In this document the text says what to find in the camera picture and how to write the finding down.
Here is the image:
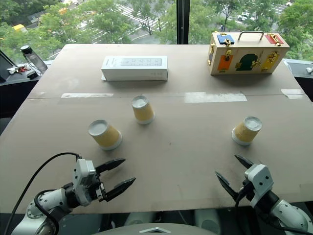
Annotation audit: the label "white cardboard box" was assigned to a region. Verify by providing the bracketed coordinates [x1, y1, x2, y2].
[100, 55, 169, 82]

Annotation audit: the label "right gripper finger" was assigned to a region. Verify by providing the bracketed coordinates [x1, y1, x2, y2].
[234, 154, 255, 170]
[215, 171, 242, 200]

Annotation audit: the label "clear water bottle black cap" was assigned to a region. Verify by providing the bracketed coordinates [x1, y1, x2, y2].
[20, 44, 48, 74]

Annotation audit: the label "short white tape strip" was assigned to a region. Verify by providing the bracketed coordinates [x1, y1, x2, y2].
[280, 88, 305, 100]

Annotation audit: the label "wooden latch box with handle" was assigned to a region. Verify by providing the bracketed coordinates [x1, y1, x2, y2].
[207, 30, 291, 77]

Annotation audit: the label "dark side table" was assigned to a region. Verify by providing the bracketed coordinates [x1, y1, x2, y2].
[0, 60, 53, 138]

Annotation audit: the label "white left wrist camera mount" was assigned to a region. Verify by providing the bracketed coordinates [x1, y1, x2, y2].
[71, 159, 97, 207]

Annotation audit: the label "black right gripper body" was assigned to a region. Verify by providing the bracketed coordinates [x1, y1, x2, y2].
[238, 179, 255, 202]

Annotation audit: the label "yellow paper cup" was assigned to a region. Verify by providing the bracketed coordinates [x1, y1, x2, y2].
[88, 119, 123, 151]
[131, 95, 156, 125]
[231, 116, 263, 147]

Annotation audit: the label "black window frame post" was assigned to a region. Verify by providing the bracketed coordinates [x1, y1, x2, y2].
[176, 0, 191, 46]

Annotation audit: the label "keys with red tag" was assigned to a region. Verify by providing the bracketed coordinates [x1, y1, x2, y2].
[6, 65, 32, 75]

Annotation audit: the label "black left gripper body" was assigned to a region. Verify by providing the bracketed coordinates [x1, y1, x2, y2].
[93, 171, 109, 203]

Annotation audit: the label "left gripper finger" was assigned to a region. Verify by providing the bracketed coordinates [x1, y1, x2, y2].
[95, 158, 126, 175]
[103, 177, 136, 202]

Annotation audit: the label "grey rounded shape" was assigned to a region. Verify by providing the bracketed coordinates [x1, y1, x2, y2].
[195, 209, 221, 234]

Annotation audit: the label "grey robot torso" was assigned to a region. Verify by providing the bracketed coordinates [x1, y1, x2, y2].
[93, 222, 219, 235]

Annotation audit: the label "wide white tape strip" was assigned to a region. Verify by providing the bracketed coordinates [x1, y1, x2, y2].
[184, 91, 248, 104]

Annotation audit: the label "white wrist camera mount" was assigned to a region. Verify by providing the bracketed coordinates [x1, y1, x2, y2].
[71, 159, 97, 207]
[244, 164, 273, 208]

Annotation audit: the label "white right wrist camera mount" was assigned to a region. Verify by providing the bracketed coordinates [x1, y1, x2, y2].
[244, 164, 273, 208]

